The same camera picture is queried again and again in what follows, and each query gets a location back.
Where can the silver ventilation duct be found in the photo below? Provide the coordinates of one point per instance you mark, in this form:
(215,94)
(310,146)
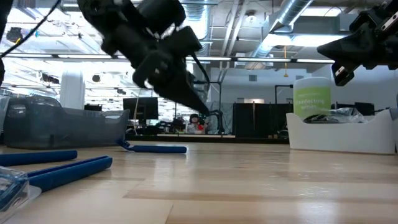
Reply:
(290,12)

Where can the white plastic bin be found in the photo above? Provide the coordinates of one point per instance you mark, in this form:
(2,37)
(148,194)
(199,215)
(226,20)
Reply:
(342,137)

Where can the black aluminium table frame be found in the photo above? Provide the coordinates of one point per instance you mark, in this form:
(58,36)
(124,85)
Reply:
(217,139)

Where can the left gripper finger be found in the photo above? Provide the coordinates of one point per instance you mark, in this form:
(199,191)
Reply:
(177,93)
(191,88)

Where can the white pillar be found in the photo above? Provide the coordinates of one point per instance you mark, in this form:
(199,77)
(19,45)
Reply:
(72,90)

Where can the clear plastic container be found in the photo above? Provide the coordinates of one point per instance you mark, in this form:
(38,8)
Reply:
(3,115)

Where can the black cabinets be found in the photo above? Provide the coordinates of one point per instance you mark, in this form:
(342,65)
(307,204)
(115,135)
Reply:
(261,119)

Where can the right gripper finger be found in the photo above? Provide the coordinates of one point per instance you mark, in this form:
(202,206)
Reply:
(351,40)
(348,56)

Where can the large oval scrub pad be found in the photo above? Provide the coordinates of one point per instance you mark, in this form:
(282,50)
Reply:
(349,114)

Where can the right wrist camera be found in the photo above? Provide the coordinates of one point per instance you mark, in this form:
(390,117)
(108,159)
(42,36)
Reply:
(343,76)

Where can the round black scrub pad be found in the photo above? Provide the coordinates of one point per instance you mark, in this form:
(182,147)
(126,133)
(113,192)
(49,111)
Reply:
(318,118)

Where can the green disinfecting wipes canister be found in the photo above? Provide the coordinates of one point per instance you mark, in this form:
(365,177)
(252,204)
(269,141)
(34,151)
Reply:
(311,96)

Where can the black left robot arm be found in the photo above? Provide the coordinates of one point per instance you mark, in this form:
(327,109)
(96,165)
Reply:
(102,15)

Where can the person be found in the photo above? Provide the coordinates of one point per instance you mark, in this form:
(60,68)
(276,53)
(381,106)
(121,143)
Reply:
(194,126)

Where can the blue disposable razor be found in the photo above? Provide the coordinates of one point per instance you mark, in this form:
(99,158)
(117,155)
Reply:
(71,171)
(155,149)
(37,158)

